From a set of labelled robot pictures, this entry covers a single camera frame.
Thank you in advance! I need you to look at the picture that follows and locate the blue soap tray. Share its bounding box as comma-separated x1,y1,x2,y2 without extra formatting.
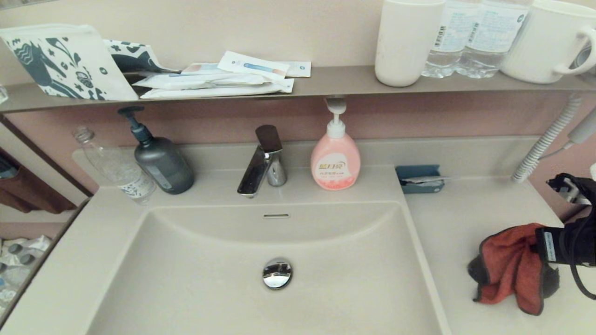
396,165,446,194

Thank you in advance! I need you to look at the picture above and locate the small white sachet with logo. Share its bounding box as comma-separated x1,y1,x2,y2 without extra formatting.
279,61,312,78

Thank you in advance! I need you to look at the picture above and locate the dark grey pump bottle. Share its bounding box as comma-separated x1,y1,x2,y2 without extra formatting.
117,107,195,195

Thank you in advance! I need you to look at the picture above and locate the clear water bottle white label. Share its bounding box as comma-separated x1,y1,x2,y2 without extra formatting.
422,0,482,78
456,0,533,79

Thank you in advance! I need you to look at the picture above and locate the white coiled cord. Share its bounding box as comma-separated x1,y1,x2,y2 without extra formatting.
511,95,582,183

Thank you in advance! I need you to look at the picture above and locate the white plain tumbler cup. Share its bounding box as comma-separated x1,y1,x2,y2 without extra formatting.
375,0,446,87

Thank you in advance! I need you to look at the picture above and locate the white ribbed mug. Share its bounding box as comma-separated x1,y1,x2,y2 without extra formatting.
501,0,596,84

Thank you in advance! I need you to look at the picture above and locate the small white teal-print pouch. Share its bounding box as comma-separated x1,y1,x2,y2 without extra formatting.
103,40,181,74

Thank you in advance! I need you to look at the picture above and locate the grey hair dryer handle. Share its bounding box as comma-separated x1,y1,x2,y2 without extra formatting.
566,106,596,145

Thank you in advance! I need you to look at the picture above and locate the white packet with pink print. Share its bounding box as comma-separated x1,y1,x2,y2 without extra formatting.
181,63,223,75

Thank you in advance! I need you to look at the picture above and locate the silver packet in tray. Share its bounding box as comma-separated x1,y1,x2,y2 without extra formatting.
402,176,450,187

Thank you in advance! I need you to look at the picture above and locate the white toothbrush packet blue print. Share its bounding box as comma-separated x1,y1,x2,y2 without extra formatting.
217,51,290,81

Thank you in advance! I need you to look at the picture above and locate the chrome faucet with brown lever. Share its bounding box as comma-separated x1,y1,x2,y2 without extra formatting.
237,125,288,199

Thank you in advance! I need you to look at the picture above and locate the shrink-wrapped water bottle pack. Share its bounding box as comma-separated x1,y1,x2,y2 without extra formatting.
0,235,53,317

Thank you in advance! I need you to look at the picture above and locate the grey wall shelf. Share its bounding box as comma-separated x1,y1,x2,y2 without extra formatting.
0,66,596,114

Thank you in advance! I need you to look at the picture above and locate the long white sealed packet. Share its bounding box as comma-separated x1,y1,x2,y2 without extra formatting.
140,78,295,100
133,73,280,90

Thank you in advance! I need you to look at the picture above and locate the pink hand soap pump bottle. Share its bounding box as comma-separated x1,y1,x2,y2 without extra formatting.
310,98,361,191

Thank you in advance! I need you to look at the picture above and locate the chrome drain stopper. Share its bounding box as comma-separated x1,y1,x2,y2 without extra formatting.
262,258,293,290

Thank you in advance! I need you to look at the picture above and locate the brown hanging towel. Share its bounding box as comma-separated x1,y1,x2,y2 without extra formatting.
0,149,77,214

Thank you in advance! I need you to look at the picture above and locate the large white teal-print pouch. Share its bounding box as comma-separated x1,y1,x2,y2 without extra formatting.
0,24,139,101

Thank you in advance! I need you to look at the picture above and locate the beige sink basin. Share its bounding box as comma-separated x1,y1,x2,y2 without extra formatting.
84,201,450,335

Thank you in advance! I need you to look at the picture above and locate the clear empty plastic bottle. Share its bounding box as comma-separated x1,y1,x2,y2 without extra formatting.
72,127,157,205

